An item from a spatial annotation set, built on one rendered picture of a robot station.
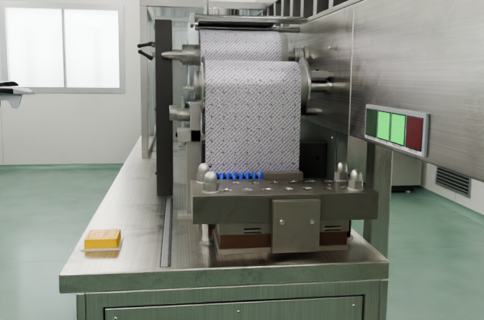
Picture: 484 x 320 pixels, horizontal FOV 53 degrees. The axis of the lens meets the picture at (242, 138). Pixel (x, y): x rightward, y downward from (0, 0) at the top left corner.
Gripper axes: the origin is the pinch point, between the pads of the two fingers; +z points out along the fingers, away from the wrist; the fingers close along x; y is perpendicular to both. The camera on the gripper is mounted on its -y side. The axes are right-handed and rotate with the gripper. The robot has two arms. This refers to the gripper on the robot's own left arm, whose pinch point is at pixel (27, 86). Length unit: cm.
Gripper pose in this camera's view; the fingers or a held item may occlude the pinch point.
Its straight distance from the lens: 160.3
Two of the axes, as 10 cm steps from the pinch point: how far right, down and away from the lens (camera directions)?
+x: 6.4, 2.4, -7.3
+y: -1.0, 9.7, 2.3
